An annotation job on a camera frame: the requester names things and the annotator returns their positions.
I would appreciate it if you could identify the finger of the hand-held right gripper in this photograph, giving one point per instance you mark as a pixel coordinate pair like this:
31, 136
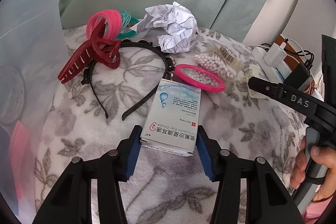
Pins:
291, 98

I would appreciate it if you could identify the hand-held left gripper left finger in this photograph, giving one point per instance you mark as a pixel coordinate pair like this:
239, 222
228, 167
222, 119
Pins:
131, 155

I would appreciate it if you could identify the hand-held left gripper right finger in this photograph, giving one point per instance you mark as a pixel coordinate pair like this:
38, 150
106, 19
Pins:
207, 158

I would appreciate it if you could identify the white medicine box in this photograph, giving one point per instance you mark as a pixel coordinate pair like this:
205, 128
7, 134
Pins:
170, 119

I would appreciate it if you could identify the pink hair clip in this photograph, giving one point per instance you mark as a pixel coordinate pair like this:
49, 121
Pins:
22, 150

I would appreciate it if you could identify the black headband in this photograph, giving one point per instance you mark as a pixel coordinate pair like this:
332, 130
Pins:
147, 47

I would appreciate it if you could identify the dark red hair claw clip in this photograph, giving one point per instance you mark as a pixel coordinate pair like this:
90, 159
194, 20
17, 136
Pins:
78, 58

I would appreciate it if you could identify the clear plastic storage bin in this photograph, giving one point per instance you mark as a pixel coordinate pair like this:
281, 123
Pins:
31, 29

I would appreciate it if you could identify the person's right hand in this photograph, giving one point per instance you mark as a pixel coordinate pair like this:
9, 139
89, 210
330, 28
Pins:
319, 158

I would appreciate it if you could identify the black charger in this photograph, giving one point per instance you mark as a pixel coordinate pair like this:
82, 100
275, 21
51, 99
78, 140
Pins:
296, 77

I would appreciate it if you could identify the white power strip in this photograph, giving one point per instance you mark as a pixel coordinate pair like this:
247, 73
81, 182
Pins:
281, 70

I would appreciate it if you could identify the brown wooden board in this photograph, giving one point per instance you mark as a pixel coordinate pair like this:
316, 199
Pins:
291, 58

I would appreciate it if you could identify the floral blanket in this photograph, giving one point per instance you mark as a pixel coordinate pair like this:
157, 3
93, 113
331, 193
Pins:
92, 155

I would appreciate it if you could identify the white charger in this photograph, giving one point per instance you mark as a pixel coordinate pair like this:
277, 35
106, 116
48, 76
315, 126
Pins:
274, 53

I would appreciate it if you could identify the cotton swab bag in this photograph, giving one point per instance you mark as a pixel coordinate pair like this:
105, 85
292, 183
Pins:
212, 64

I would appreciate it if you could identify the pink round mirror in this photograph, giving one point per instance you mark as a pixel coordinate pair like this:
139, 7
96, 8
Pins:
181, 74

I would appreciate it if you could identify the pink sleeve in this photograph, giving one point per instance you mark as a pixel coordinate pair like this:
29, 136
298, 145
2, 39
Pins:
325, 213

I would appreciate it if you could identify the crumpled white paper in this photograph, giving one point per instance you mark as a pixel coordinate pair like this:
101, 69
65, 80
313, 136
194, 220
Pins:
176, 27

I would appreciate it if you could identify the teal hair bands bundle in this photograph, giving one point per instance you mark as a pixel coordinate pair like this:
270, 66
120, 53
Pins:
128, 20

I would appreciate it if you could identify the pink hair bands bundle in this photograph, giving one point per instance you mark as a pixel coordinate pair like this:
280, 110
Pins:
113, 19

